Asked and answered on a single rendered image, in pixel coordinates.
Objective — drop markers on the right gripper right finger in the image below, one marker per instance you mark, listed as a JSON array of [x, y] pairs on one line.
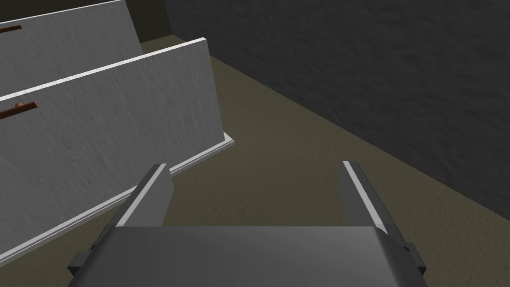
[[356, 203]]

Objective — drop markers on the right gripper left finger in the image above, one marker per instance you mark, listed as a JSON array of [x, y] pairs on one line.
[[153, 199]]

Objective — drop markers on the white cabinet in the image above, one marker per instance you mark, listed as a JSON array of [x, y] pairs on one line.
[[207, 153]]

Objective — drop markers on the white drawer front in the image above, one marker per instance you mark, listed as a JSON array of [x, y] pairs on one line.
[[119, 131], [67, 44]]

